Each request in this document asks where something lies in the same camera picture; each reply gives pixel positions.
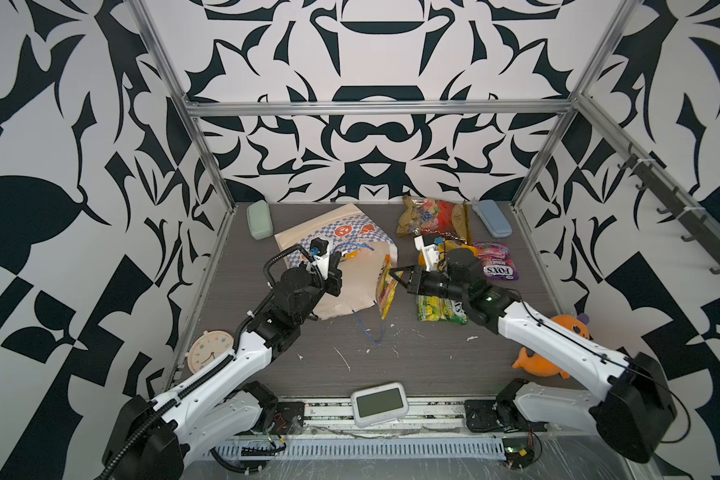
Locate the orange Fox's fruits candy bag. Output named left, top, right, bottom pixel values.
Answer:
left=375, top=254, right=398, bottom=320

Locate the green Fox's candy bag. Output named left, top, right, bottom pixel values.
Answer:
left=417, top=296, right=469, bottom=325

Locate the gold fruit gummy bag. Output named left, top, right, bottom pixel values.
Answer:
left=396, top=195, right=471, bottom=243

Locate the purple candy bag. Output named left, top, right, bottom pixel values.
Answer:
left=474, top=242, right=519, bottom=281

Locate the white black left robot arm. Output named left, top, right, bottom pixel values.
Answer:
left=99, top=240, right=342, bottom=479

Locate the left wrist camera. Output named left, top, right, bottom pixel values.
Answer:
left=309, top=237, right=333, bottom=279

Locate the black corrugated cable hose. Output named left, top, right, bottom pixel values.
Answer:
left=95, top=242, right=316, bottom=480

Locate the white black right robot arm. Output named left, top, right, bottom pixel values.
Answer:
left=390, top=248, right=677, bottom=464

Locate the checkered paper bag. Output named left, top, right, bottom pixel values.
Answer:
left=275, top=204, right=398, bottom=320

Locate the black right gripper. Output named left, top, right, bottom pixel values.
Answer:
left=391, top=264, right=473, bottom=306

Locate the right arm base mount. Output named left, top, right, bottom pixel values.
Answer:
left=464, top=378, right=547, bottom=433

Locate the aluminium cage frame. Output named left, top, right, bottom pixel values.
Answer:
left=125, top=0, right=720, bottom=480

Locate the orange shark plush toy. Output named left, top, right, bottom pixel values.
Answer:
left=511, top=313, right=592, bottom=379

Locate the yellow snack bag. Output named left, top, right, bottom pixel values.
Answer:
left=436, top=240, right=479, bottom=257

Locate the light blue case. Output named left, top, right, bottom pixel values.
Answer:
left=473, top=200, right=513, bottom=239

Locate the white slotted cable duct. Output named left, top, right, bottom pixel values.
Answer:
left=216, top=437, right=506, bottom=461

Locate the black wall hook rail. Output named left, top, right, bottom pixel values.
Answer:
left=616, top=143, right=720, bottom=276

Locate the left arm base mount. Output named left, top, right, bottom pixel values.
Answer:
left=224, top=381, right=305, bottom=435

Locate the white digital timer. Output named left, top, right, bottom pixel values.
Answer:
left=350, top=382, right=409, bottom=428

